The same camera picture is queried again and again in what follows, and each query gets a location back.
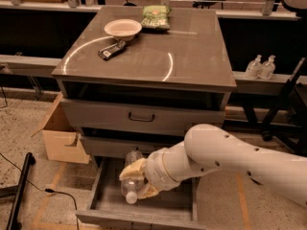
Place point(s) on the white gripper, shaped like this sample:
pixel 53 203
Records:
pixel 155 171

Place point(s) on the clear plastic water bottle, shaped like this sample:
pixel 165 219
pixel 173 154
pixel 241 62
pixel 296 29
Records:
pixel 130 187

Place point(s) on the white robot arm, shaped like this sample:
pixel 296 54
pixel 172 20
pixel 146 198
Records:
pixel 206 149

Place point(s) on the grey open bottom drawer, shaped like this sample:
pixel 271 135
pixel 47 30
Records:
pixel 173 210

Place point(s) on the grey middle drawer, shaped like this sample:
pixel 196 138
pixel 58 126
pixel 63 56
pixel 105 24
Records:
pixel 119 148

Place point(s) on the grey top drawer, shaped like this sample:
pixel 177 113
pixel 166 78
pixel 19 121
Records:
pixel 136 118

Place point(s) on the grey drawer cabinet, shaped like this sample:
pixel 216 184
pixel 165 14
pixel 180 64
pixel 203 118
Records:
pixel 186 67

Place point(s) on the left clear sanitizer bottle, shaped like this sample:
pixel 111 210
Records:
pixel 253 68

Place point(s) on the clear sanitizer bottle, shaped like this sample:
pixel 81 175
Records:
pixel 267 68
pixel 253 68

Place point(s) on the right clear sanitizer bottle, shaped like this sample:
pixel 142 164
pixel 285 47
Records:
pixel 267 68

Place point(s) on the cardboard box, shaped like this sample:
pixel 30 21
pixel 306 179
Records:
pixel 62 142

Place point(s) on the black snack bar wrapper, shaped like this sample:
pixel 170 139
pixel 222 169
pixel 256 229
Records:
pixel 112 51

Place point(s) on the black stand leg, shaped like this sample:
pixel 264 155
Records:
pixel 20 187

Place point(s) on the white paper bowl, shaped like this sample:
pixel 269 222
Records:
pixel 123 29

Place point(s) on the green chip bag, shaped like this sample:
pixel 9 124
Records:
pixel 156 17

